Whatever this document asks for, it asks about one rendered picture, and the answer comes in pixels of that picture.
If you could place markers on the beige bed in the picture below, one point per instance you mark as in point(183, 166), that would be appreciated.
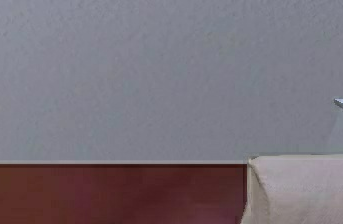
point(305, 190)

